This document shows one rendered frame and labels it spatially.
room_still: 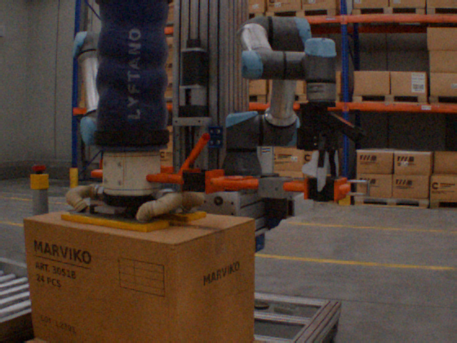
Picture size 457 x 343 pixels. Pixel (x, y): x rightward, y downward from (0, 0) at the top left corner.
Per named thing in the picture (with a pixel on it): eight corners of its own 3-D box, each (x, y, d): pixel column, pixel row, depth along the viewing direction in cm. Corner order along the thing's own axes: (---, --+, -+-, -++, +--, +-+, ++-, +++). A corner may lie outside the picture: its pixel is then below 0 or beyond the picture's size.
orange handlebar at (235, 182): (64, 178, 171) (64, 167, 171) (124, 171, 197) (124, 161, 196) (345, 198, 124) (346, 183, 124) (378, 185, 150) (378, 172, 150)
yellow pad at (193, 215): (102, 211, 174) (101, 197, 173) (122, 208, 182) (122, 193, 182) (188, 223, 156) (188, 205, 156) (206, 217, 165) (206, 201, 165)
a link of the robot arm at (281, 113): (255, 131, 212) (266, 9, 173) (293, 132, 213) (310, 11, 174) (257, 153, 204) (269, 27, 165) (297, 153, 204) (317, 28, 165)
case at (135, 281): (33, 336, 162) (22, 217, 159) (112, 307, 197) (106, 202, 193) (182, 389, 132) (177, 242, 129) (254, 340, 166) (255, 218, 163)
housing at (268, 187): (256, 197, 136) (256, 179, 135) (268, 193, 141) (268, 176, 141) (282, 198, 132) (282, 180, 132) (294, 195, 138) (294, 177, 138)
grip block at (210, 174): (179, 192, 146) (179, 170, 145) (199, 189, 154) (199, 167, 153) (206, 194, 141) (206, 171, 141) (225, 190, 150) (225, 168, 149)
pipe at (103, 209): (64, 207, 159) (64, 189, 158) (117, 198, 180) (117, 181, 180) (151, 219, 141) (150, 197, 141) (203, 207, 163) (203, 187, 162)
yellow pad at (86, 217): (60, 220, 157) (59, 203, 157) (82, 216, 166) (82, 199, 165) (146, 233, 140) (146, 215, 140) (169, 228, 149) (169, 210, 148)
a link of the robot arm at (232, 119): (224, 147, 209) (224, 111, 208) (259, 147, 210) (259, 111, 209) (225, 148, 197) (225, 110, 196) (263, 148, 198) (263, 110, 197)
